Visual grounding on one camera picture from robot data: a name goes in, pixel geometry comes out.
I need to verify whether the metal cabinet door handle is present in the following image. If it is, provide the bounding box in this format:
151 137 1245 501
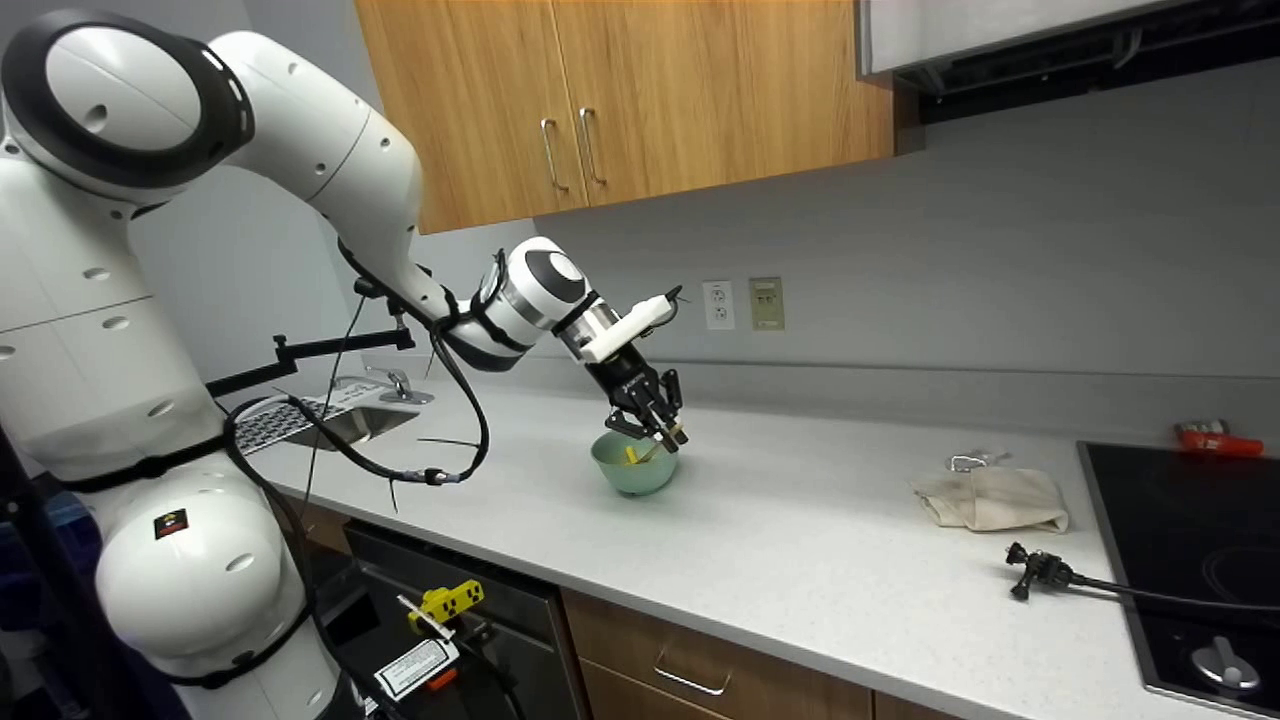
573 103 614 190
536 111 573 198

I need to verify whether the yellow hand tool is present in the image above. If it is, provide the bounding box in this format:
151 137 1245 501
405 577 492 626

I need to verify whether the white power outlet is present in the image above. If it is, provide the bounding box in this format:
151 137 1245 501
700 274 740 335

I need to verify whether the metal drawer handle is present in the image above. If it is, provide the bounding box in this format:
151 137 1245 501
654 660 736 698

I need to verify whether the wooden drawer cabinet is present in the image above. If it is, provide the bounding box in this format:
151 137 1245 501
556 586 964 720

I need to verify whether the wall power outlet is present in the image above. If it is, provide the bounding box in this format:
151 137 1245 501
750 273 790 335

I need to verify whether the steel kitchen sink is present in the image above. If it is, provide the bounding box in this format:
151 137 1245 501
234 372 437 457

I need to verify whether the steel range hood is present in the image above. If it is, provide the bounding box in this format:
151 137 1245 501
855 0 1280 129

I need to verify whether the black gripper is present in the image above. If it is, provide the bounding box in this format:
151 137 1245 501
583 338 691 457

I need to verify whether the small red object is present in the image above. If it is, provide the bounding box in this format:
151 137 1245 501
1173 414 1267 462

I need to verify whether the black dishwasher front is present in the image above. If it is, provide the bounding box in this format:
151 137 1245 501
340 514 589 720

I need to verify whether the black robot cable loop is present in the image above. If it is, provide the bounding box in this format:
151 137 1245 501
217 256 495 491

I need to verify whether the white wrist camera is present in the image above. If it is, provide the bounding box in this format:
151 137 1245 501
573 282 690 372

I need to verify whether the silver knob on cooktop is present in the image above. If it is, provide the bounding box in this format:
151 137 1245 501
1190 632 1264 694

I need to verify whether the beige crumpled cloth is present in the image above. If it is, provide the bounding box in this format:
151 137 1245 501
912 457 1078 540

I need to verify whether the mint green bowl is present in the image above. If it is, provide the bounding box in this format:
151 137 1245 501
589 422 686 501

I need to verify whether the wooden wall cabinet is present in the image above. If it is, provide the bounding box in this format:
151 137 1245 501
351 0 901 236

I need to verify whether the black glass cooktop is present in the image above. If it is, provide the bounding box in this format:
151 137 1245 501
1078 438 1280 715

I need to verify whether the black cable plug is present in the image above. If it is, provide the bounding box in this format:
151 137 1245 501
1004 540 1280 621

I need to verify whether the white and red device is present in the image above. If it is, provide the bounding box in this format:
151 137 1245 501
373 636 463 702

